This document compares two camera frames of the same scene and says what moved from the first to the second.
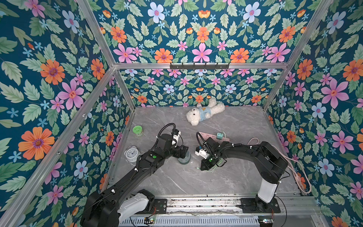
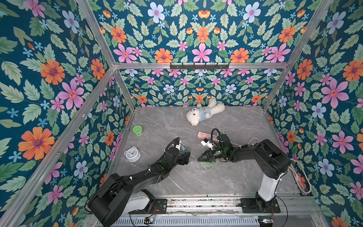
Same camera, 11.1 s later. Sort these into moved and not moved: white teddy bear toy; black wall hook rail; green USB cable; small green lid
Moved: green USB cable
Not moved: small green lid; black wall hook rail; white teddy bear toy
